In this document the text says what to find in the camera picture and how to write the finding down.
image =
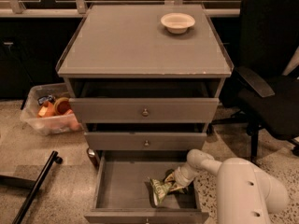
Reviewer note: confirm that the white paper bowl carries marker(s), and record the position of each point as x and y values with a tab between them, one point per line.
177	23

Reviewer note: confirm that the grey drawer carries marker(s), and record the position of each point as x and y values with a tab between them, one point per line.
146	136
124	195
144	101

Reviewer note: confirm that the grey middle drawer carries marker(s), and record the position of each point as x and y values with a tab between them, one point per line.
146	136

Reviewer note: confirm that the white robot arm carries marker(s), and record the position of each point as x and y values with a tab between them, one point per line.
245	193

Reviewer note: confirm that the dark snack packet in bin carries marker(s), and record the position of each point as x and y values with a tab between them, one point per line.
43	99

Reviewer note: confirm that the grey drawer cabinet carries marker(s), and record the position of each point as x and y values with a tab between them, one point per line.
129	42

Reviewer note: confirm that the black office chair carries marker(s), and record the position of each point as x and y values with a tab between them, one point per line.
261	86

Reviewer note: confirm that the green jalapeno chip bag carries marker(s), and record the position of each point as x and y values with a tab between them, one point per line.
160	189

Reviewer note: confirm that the orange item in bin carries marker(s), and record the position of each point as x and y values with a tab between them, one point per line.
46	110

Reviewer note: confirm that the grey top drawer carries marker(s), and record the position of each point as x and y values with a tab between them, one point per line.
144	101

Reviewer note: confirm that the grey bottom drawer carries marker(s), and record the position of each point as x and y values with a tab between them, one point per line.
124	195

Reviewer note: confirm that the clear plastic storage bin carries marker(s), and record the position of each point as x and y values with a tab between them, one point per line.
49	125

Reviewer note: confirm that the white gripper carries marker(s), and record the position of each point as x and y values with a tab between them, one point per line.
180	176

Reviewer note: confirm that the orange terracotta pot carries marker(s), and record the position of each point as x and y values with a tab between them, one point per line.
62	106

